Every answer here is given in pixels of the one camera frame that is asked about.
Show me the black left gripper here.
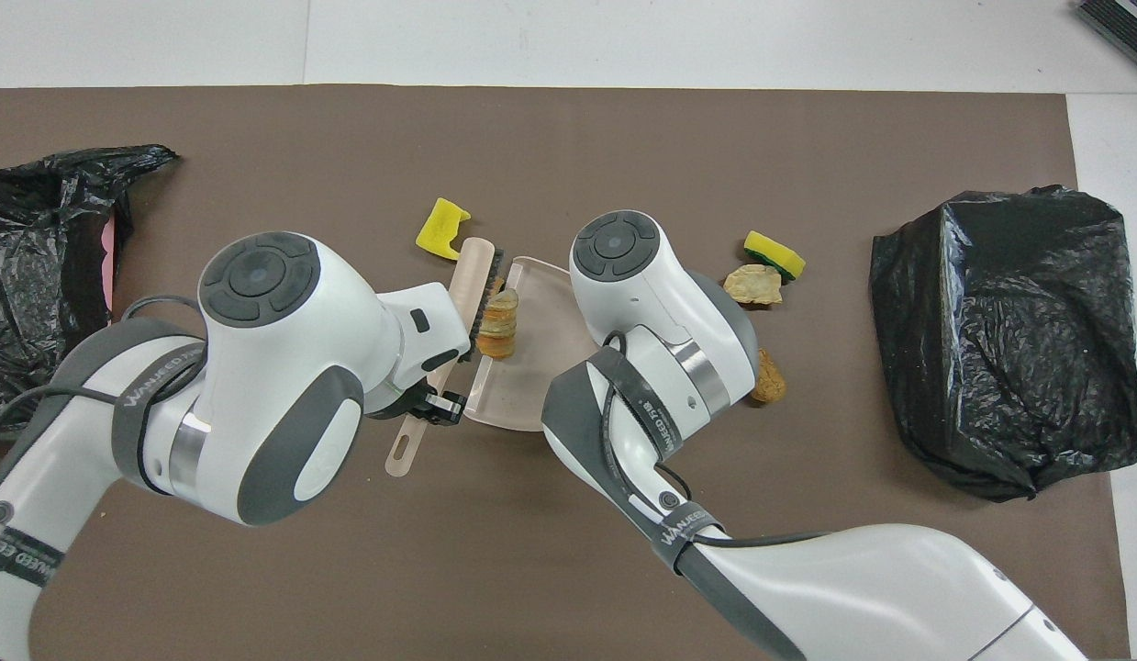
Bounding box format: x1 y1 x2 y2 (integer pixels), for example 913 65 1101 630
385 384 466 427

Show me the beige plastic dustpan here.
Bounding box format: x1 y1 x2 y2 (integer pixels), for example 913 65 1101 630
464 255 598 432

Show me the golden brown croissant piece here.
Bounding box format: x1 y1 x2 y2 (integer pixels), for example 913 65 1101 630
476 286 521 361

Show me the beige hand brush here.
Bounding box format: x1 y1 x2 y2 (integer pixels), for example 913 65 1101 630
385 237 507 478

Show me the notched yellow sponge piece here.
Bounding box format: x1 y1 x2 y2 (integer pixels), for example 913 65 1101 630
416 197 472 260

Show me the brown breaded nugget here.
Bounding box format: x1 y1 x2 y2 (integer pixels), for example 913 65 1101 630
750 347 788 405

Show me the beige croissant chunk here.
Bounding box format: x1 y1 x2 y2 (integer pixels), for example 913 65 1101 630
722 264 784 307

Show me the yellow sponge with green pad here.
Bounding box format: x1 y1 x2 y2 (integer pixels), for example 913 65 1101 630
743 230 807 284

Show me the pink plastic bin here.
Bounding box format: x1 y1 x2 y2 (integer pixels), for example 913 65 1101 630
100 216 119 331

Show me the black plastic trash bag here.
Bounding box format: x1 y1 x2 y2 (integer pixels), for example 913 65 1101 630
869 185 1137 502
0 144 179 437

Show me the brown table mat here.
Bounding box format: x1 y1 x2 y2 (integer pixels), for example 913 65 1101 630
0 85 1131 661

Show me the dark grey ribbed panel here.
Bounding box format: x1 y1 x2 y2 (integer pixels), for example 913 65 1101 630
1075 0 1137 79

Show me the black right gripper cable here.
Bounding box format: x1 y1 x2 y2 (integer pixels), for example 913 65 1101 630
597 330 853 552

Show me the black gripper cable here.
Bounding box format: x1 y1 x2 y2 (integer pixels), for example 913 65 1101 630
0 294 211 460
597 330 853 552

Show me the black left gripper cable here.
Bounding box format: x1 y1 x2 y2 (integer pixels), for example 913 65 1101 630
0 294 211 460

